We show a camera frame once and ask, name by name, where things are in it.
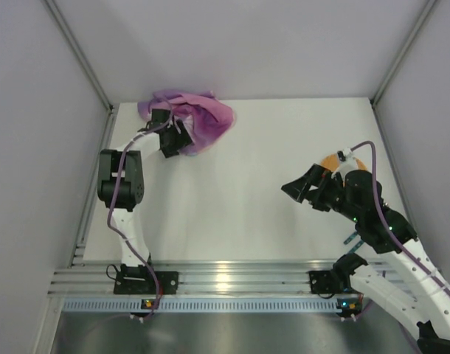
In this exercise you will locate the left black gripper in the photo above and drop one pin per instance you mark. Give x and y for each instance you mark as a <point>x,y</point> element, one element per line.
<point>174,138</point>

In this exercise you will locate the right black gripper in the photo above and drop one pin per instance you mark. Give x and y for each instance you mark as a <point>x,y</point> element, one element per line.
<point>319,187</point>

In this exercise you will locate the purple printed placemat cloth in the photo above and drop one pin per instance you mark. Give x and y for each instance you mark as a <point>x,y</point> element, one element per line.
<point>205,118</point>

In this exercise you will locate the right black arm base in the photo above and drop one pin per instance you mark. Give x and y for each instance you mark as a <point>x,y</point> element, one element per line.
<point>329,282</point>

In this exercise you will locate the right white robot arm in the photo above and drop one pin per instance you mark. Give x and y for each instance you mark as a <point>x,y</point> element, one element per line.
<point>425,311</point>

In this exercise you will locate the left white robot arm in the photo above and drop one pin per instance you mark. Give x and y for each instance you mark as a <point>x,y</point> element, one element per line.
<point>121,185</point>

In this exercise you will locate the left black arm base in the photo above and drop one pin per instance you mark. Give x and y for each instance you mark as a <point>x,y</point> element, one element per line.
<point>144,284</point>

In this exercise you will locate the round woven bamboo plate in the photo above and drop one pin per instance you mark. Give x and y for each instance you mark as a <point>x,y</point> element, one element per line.
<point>330,163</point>

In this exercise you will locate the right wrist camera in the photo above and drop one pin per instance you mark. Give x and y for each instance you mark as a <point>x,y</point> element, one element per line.
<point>346,162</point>

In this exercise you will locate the spoon with teal handle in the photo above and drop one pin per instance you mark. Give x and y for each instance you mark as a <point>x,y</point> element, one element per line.
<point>350,238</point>

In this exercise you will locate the fork with teal handle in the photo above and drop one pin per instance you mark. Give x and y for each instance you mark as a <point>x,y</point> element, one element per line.
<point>356,247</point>

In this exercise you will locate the left aluminium frame post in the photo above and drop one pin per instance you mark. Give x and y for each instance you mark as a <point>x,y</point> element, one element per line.
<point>69,37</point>

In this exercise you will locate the aluminium frame post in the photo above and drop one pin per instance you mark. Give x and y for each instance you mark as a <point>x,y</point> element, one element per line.
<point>403,51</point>
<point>69,37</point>

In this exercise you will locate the aluminium mounting rail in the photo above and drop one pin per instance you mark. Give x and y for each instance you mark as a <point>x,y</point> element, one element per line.
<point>198,279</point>

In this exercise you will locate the perforated grey cable duct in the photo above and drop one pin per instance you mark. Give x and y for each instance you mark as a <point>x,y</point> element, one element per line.
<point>213,305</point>

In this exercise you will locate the right aluminium frame post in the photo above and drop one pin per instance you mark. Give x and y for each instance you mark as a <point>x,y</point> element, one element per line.
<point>403,51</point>

